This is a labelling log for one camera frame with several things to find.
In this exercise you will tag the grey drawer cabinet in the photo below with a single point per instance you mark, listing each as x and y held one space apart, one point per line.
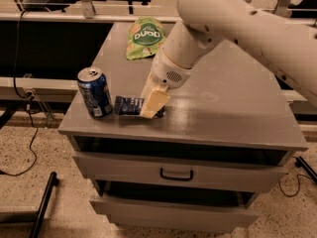
229 123

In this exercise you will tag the black metal leg left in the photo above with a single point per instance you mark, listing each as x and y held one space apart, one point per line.
52 182

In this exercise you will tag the blue rxbar blueberry wrapper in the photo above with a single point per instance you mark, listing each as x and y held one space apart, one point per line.
128 106

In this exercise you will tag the grey metal railing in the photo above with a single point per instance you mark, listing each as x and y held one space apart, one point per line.
163 10

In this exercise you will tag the black metal leg right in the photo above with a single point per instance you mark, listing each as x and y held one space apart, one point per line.
301 163

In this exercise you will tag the black metal leg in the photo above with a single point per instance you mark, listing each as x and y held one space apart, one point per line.
52 182
301 163

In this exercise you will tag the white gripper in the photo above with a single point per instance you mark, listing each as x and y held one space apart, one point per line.
165 71

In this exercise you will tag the green snack chip bag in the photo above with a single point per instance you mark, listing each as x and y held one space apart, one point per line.
145 37

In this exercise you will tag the black drawer handle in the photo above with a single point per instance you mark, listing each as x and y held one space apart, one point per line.
164 174

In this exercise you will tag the blue pepsi can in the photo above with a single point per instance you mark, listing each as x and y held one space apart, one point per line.
92 84

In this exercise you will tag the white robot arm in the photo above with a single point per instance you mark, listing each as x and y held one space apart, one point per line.
286 49

